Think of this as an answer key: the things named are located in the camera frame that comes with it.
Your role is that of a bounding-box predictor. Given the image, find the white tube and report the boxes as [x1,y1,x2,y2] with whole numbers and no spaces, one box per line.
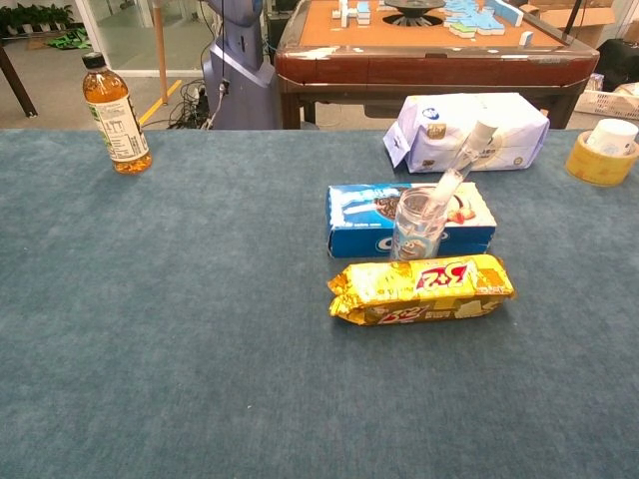
[423,118,499,221]

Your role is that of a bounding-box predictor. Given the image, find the blue Oreo cookie box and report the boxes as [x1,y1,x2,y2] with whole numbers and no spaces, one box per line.
[326,182,498,259]

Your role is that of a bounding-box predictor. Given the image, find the glass jar with cartoon print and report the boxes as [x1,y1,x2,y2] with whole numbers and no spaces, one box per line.
[389,187,448,261]

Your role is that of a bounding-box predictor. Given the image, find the yellow cracker pack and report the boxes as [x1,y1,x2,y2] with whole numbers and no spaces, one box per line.
[326,253,517,327]

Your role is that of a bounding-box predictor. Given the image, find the blue table mat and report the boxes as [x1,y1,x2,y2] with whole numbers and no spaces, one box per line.
[0,129,639,479]

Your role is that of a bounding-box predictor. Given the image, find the white tissue pack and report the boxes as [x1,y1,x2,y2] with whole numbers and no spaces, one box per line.
[382,92,551,175]

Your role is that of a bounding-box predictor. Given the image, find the brown mahjong table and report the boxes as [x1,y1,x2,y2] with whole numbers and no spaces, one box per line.
[274,0,600,131]

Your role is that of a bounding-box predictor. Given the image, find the amber tea bottle black cap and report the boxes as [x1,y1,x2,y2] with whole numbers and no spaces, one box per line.
[81,51,153,176]

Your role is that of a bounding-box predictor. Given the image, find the black mahjong table turntable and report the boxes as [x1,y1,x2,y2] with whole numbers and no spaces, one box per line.
[382,0,447,26]

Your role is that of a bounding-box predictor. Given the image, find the wooden pole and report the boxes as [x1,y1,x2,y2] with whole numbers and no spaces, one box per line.
[152,0,170,106]

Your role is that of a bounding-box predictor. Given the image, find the white plastic basket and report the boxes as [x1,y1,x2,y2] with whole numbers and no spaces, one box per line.
[573,88,639,121]

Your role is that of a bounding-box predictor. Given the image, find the green floor item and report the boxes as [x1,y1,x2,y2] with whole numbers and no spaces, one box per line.
[45,28,94,50]

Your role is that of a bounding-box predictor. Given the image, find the dark furniture leg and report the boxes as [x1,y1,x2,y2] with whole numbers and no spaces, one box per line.
[0,44,39,119]

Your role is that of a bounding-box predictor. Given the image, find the black bag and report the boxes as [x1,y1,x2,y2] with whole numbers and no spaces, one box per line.
[596,38,639,94]

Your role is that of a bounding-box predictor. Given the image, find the cardboard box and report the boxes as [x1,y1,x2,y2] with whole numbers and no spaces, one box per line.
[518,0,620,49]

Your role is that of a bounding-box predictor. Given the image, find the row of potted plants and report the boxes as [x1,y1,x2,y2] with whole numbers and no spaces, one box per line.
[0,3,75,36]

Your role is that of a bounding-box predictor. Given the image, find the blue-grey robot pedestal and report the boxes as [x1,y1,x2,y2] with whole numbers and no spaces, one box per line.
[201,0,281,131]

